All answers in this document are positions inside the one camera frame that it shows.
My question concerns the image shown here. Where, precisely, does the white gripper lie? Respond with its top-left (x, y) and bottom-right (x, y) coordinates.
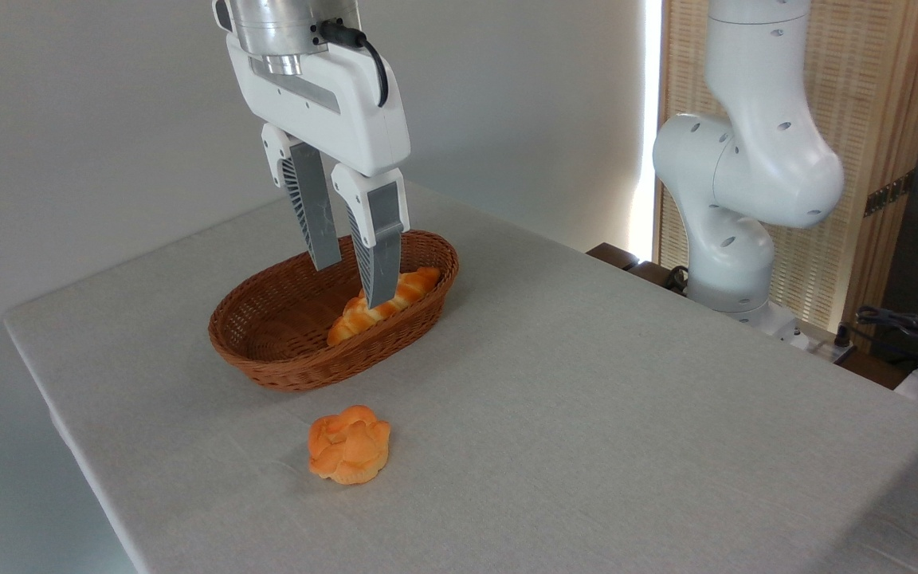
top-left (225, 33), bottom-right (411, 310)

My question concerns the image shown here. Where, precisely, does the long braided bread loaf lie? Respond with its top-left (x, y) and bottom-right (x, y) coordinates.
top-left (327, 267), bottom-right (441, 347)

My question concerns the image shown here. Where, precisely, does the round knotted bread roll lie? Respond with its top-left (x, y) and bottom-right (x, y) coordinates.
top-left (308, 405), bottom-right (392, 486)

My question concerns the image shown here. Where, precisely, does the brown wicker oval basket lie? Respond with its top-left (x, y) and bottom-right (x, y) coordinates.
top-left (208, 230), bottom-right (460, 392)

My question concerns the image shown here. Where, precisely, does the grey tablecloth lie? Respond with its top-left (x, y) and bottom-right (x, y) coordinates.
top-left (3, 171), bottom-right (918, 574)

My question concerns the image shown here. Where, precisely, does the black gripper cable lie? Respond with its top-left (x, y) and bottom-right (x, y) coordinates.
top-left (317, 20), bottom-right (390, 108)

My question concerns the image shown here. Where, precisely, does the black cable bundle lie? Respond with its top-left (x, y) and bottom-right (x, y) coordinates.
top-left (853, 305), bottom-right (918, 375)

